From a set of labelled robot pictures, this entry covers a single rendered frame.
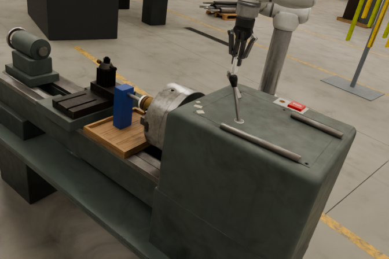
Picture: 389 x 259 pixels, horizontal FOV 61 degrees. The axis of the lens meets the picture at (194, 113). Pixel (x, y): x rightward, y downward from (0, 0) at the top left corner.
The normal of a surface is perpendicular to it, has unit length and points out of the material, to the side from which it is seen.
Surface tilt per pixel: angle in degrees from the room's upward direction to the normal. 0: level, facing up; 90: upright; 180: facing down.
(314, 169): 0
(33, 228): 0
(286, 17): 93
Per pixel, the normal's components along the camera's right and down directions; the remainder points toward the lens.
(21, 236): 0.14, -0.88
